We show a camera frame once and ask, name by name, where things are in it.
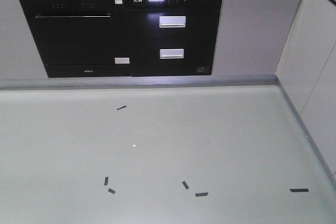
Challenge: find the black built-in drawer appliance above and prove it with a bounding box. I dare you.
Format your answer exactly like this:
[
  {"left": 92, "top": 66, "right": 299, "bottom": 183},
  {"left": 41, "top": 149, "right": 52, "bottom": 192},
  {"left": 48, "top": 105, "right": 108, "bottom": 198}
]
[{"left": 123, "top": 0, "right": 222, "bottom": 77}]

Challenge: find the black built-in dishwasher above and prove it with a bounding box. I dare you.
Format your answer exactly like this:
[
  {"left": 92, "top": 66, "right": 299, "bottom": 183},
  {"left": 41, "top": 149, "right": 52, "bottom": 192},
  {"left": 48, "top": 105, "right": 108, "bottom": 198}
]
[{"left": 19, "top": 0, "right": 131, "bottom": 78}]

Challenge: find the grey cabinet door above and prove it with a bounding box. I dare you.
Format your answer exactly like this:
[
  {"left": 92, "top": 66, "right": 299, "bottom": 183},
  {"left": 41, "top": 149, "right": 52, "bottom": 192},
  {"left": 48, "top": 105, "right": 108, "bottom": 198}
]
[{"left": 212, "top": 0, "right": 300, "bottom": 76}]

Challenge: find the silver lower drawer handle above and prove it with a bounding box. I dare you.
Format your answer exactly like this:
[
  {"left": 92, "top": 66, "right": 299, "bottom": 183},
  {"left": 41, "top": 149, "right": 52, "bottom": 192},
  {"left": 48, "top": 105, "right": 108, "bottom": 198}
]
[{"left": 159, "top": 49, "right": 184, "bottom": 59}]

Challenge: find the silver drawer handle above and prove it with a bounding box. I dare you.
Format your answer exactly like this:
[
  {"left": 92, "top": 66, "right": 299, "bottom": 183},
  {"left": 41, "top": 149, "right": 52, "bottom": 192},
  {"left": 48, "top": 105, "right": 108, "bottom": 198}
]
[
  {"left": 159, "top": 49, "right": 184, "bottom": 59},
  {"left": 159, "top": 16, "right": 186, "bottom": 28}
]

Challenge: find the silver upper drawer handle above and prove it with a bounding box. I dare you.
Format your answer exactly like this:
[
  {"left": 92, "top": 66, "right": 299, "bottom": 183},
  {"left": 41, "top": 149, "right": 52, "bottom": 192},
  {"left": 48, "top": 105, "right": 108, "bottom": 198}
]
[{"left": 159, "top": 16, "right": 186, "bottom": 28}]

